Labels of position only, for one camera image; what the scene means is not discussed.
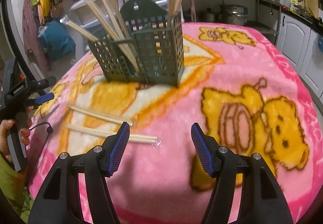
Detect white kitchen cabinets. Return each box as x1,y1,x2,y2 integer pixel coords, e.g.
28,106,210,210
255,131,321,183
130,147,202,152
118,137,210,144
277,12,322,99

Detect chopsticks in caddy left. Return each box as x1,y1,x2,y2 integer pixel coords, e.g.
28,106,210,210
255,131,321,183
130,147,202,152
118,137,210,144
60,15,99,42

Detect chopsticks diagonal pair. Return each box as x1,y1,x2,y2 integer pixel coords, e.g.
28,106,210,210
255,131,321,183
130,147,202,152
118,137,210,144
65,124,161,146

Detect chopsticks in caddy middle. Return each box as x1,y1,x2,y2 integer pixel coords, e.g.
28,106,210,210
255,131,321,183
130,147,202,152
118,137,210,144
80,0,141,73

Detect chopsticks crossing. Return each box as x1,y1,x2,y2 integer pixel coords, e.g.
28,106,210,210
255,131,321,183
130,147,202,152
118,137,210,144
67,104,133,126

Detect left hand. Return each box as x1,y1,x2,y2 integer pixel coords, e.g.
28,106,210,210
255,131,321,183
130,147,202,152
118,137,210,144
0,117,32,168

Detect green sleeve left forearm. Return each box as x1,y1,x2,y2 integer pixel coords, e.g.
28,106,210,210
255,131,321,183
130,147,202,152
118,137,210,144
1,155,34,223

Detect steel cooking pot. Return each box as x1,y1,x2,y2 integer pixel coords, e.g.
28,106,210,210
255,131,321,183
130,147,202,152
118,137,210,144
219,5,248,26

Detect blue bag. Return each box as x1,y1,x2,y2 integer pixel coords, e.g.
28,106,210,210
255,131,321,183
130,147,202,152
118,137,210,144
37,20,76,62

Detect pink cartoon blanket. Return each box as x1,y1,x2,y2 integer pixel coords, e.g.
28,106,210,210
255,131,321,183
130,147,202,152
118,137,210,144
28,23,322,223

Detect left plastic drawer tower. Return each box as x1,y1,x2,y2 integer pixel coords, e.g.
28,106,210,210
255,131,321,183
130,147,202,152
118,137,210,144
70,0,108,25

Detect metal shelf rack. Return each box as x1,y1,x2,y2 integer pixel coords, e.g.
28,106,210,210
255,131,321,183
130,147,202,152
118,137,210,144
182,0,281,37

